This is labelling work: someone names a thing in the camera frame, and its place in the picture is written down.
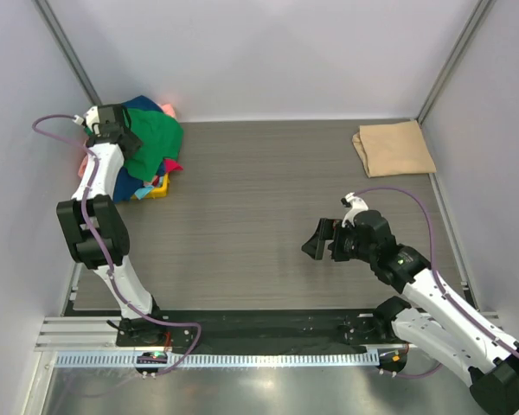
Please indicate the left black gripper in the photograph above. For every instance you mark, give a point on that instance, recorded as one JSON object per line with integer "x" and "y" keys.
{"x": 135, "y": 143}

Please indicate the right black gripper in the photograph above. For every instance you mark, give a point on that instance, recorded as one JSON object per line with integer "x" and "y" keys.
{"x": 329, "y": 229}

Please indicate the green t-shirt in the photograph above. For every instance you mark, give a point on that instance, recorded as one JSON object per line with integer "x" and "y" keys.
{"x": 155, "y": 142}

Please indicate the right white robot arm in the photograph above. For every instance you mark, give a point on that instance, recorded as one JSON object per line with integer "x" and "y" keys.
{"x": 426, "y": 311}

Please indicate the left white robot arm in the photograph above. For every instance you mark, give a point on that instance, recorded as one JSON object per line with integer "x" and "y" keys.
{"x": 95, "y": 233}

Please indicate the navy blue t-shirt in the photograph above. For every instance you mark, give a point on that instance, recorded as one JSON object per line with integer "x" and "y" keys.
{"x": 126, "y": 185}

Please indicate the magenta cloth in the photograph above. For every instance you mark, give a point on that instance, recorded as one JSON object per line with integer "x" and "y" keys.
{"x": 171, "y": 166}

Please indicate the light blue cloth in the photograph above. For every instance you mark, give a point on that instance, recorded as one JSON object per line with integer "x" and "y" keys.
{"x": 143, "y": 192}

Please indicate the yellow plastic bin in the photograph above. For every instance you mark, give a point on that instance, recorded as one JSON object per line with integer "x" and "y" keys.
{"x": 161, "y": 190}

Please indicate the folded beige t-shirt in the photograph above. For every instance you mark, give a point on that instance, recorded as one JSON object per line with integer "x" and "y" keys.
{"x": 393, "y": 149}

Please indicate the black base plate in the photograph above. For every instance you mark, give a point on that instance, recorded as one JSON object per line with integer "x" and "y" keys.
{"x": 260, "y": 332}

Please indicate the aluminium frame rail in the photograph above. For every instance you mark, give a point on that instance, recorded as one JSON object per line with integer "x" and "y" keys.
{"x": 76, "y": 333}

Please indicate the slotted cable duct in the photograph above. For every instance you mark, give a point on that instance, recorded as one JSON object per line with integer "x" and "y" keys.
{"x": 142, "y": 359}

